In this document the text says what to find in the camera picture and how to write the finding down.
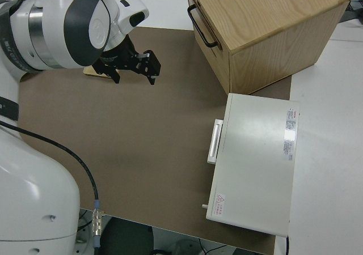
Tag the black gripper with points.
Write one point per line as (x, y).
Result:
(117, 55)

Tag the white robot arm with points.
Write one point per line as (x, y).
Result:
(34, 181)

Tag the brown table mat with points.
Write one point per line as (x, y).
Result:
(127, 139)

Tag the light wooden drawer cabinet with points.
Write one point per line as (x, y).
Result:
(263, 25)

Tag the white toaster oven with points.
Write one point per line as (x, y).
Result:
(255, 158)

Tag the black round base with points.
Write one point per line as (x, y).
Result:
(127, 238)

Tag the black mesh object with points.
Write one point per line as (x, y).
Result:
(356, 3)

